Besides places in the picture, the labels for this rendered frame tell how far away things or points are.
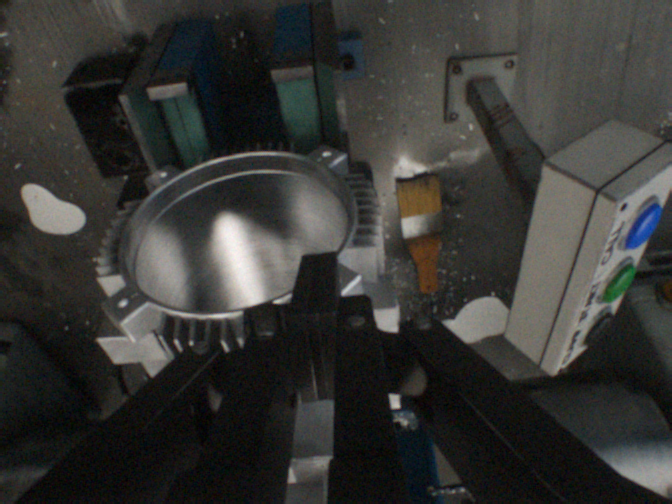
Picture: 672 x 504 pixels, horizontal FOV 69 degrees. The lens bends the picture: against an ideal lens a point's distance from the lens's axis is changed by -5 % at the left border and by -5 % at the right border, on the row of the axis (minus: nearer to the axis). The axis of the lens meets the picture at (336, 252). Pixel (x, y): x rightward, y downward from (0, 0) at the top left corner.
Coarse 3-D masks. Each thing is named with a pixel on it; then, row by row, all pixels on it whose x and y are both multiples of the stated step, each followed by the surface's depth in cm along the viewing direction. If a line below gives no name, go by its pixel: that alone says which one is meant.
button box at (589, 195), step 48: (576, 144) 28; (624, 144) 28; (576, 192) 27; (624, 192) 25; (528, 240) 32; (576, 240) 28; (624, 240) 28; (528, 288) 34; (576, 288) 30; (528, 336) 37; (576, 336) 34
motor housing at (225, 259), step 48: (192, 192) 39; (240, 192) 41; (288, 192) 41; (336, 192) 36; (144, 240) 36; (192, 240) 41; (240, 240) 44; (288, 240) 45; (336, 240) 41; (144, 288) 34; (192, 288) 43; (240, 288) 48; (288, 288) 49; (192, 336) 27; (240, 336) 27
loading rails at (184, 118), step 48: (192, 48) 40; (288, 48) 37; (336, 48) 37; (144, 96) 36; (192, 96) 37; (240, 96) 50; (288, 96) 38; (336, 96) 36; (144, 144) 38; (192, 144) 40; (240, 144) 49; (288, 144) 41; (336, 144) 39
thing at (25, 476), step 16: (32, 432) 63; (48, 432) 63; (64, 432) 63; (80, 432) 62; (16, 448) 60; (32, 448) 60; (48, 448) 60; (64, 448) 60; (0, 464) 60; (16, 464) 58; (32, 464) 58; (48, 464) 58; (0, 480) 57; (16, 480) 56; (32, 480) 56; (0, 496) 55; (16, 496) 55
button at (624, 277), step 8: (632, 264) 31; (624, 272) 31; (632, 272) 31; (616, 280) 31; (624, 280) 31; (608, 288) 31; (616, 288) 31; (624, 288) 32; (608, 296) 31; (616, 296) 32
